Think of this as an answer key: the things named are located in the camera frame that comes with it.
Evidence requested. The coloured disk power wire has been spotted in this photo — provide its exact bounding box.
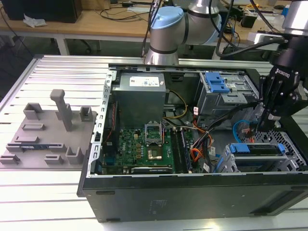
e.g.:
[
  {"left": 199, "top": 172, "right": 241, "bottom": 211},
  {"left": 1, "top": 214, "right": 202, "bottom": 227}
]
[{"left": 242, "top": 127, "right": 257, "bottom": 144}]

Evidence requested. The blue disk wire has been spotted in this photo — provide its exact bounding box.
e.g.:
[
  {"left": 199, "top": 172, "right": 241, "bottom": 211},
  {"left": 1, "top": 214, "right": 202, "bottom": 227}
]
[{"left": 232, "top": 119, "right": 256, "bottom": 142}]

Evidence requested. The hard disk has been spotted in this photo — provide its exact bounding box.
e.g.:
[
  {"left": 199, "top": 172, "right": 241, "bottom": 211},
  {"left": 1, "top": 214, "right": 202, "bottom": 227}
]
[{"left": 228, "top": 143, "right": 287, "bottom": 157}]

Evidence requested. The silver disk bay cage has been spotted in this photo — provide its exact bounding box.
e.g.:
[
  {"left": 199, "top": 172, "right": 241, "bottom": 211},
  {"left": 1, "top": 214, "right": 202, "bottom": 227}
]
[{"left": 218, "top": 131, "right": 308, "bottom": 173}]

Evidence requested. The blue drive latch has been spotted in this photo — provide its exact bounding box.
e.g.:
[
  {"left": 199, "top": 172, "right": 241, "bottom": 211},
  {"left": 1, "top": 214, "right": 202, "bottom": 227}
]
[{"left": 204, "top": 72, "right": 230, "bottom": 94}]

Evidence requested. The silver optical drive cage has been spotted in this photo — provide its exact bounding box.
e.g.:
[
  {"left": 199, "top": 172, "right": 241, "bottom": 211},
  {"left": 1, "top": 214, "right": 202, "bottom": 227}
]
[{"left": 196, "top": 71, "right": 262, "bottom": 116}]

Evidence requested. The small black device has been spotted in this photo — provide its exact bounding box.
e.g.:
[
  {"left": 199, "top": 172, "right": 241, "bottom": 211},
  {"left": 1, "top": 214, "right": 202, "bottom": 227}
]
[{"left": 241, "top": 12, "right": 257, "bottom": 27}]

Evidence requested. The dark RAM stick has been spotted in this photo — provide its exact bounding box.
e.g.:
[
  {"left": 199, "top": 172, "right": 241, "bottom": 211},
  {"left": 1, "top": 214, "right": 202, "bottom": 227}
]
[{"left": 170, "top": 128, "right": 186, "bottom": 174}]

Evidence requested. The metal socket cover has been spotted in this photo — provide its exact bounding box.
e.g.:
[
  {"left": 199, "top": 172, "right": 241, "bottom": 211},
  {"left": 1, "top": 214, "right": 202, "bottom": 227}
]
[{"left": 143, "top": 121, "right": 162, "bottom": 145}]

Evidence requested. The CPU socket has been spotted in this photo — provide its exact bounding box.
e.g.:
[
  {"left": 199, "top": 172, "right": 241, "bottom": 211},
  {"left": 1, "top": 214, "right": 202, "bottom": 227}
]
[{"left": 147, "top": 148, "right": 163, "bottom": 161}]

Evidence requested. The gray power supply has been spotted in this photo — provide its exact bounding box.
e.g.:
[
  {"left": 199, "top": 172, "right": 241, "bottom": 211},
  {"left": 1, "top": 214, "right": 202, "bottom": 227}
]
[{"left": 112, "top": 73, "right": 167, "bottom": 121}]

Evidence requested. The black graphics card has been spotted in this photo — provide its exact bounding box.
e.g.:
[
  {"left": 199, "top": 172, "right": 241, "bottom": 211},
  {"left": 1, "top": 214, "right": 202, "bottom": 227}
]
[{"left": 131, "top": 166, "right": 173, "bottom": 174}]

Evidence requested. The black PC case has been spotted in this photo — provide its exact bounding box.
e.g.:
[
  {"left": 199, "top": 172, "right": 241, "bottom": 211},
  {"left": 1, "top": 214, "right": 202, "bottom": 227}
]
[{"left": 77, "top": 63, "right": 308, "bottom": 223}]

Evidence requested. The green motherboard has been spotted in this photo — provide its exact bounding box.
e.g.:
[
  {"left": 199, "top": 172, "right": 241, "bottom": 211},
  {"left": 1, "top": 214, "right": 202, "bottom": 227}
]
[{"left": 100, "top": 127, "right": 193, "bottom": 174}]

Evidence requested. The wooden desk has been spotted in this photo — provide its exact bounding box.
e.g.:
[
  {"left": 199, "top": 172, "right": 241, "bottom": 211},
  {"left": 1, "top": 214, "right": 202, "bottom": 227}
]
[{"left": 0, "top": 0, "right": 289, "bottom": 57}]

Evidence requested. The gray parts rack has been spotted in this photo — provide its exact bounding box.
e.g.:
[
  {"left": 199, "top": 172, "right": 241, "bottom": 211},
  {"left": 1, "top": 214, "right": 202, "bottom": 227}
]
[{"left": 0, "top": 89, "right": 97, "bottom": 170}]

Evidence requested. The large black box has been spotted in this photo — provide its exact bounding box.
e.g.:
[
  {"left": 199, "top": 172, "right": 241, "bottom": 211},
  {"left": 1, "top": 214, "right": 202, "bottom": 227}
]
[{"left": 4, "top": 0, "right": 81, "bottom": 24}]

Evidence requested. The crumpled white plastic wrap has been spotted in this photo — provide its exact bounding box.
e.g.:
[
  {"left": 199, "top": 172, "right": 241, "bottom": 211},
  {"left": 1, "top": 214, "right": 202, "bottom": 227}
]
[{"left": 23, "top": 13, "right": 47, "bottom": 27}]

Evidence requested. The green RAM stick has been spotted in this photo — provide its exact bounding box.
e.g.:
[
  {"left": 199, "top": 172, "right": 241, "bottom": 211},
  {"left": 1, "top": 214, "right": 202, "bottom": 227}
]
[{"left": 7, "top": 143, "right": 63, "bottom": 150}]

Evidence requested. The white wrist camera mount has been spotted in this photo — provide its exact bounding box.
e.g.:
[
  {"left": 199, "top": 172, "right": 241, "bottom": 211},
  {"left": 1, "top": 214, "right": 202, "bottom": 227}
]
[{"left": 247, "top": 32, "right": 287, "bottom": 51}]

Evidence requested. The black cable bundle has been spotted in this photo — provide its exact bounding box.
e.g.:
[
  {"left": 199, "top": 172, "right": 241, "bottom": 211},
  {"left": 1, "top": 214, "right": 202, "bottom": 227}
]
[{"left": 192, "top": 101, "right": 262, "bottom": 150}]

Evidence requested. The yellow black power wire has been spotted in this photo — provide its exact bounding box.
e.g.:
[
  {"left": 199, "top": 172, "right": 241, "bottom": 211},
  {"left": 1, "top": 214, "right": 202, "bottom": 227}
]
[{"left": 166, "top": 89, "right": 189, "bottom": 120}]

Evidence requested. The orange red wire bundle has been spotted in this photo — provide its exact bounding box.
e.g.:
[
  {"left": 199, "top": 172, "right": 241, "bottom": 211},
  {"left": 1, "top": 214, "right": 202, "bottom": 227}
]
[{"left": 190, "top": 133, "right": 216, "bottom": 162}]

